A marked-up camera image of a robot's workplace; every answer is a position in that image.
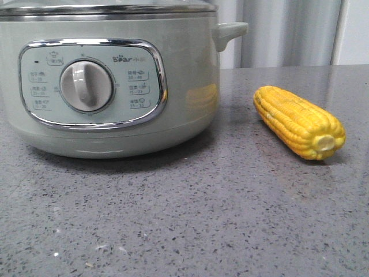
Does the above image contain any yellow corn cob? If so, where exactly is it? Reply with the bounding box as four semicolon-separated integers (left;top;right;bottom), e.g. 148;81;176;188
253;85;346;160

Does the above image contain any glass pot lid steel rim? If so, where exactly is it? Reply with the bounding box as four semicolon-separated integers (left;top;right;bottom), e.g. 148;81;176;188
1;1;217;16

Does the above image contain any light green electric cooking pot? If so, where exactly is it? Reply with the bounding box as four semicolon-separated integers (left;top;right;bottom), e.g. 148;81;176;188
1;12;247;159

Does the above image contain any white pleated curtain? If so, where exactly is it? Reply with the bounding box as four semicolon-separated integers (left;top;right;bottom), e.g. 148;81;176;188
212;1;368;69

